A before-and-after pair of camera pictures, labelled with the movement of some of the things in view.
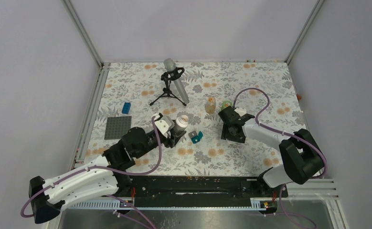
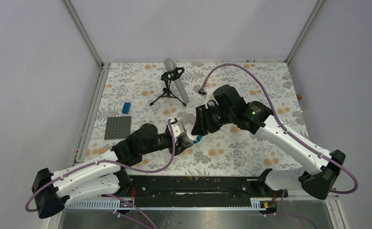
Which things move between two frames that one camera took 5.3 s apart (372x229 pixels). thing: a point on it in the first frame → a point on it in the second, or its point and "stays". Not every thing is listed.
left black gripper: [171, 142] → [182, 145]
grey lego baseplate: [116, 127] stays
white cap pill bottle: [182, 122] → [188, 130]
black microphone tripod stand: [169, 76] stays
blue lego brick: [126, 108] stays
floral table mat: [265, 89] stays
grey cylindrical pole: [169, 65] stays
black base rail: [198, 190] stays
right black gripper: [226, 134] → [202, 125]
